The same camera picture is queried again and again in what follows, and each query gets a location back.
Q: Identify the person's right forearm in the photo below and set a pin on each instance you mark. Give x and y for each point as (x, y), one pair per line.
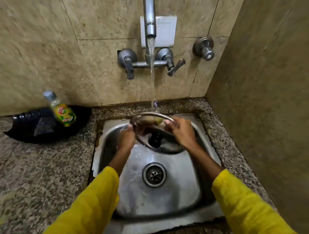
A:
(236, 202)

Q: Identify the round sink drain strainer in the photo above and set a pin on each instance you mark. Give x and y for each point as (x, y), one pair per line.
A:
(154, 175)

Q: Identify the white wall switch plate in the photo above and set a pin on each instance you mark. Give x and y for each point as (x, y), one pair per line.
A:
(166, 31)

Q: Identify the running water stream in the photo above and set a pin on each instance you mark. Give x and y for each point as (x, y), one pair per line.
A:
(152, 72)

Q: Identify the person's left forearm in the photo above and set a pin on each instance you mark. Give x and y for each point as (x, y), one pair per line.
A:
(96, 200)

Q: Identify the round steel wall valve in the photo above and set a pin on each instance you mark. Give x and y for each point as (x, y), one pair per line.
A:
(204, 47)

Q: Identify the dark grey scrub pad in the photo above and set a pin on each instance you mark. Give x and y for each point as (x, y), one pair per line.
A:
(45, 126)

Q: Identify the yellow green scrub sponge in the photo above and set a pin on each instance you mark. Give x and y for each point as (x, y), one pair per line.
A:
(154, 119)

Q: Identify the stainless steel sink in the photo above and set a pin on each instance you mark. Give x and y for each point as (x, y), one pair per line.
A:
(169, 205)

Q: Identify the person's left hand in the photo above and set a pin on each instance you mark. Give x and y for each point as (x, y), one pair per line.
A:
(127, 139)

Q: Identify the glass lid with black knob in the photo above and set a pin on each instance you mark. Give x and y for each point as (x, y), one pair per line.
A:
(157, 141)

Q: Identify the person's left fingers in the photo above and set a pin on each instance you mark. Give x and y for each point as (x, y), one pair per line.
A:
(128, 130)

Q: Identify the dish soap bottle yellow label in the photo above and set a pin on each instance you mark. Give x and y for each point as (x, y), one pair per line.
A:
(63, 112)

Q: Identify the person's right fingers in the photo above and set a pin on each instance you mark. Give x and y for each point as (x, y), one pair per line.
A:
(171, 123)

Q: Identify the black plastic tray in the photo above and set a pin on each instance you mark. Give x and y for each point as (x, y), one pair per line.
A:
(26, 130)

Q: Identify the steel wall mixer faucet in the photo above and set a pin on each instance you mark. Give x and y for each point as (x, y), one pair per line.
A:
(150, 21)

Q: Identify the person's right hand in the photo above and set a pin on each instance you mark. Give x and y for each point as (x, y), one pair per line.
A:
(184, 133)

